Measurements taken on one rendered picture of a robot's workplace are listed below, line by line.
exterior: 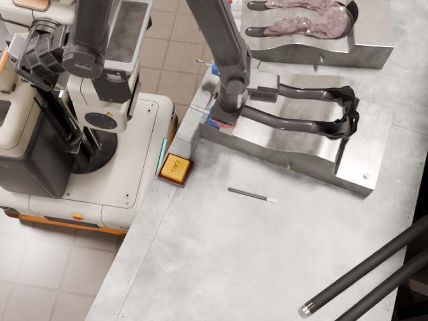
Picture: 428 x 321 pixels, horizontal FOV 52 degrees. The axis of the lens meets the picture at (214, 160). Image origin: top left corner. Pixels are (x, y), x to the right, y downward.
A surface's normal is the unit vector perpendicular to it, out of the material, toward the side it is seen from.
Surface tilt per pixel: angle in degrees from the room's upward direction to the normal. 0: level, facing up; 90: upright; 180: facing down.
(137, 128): 0
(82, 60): 95
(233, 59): 84
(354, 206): 0
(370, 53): 90
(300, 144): 27
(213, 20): 94
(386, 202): 0
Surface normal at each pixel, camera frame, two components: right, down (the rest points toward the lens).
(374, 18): 0.00, -0.41
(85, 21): -0.14, 0.93
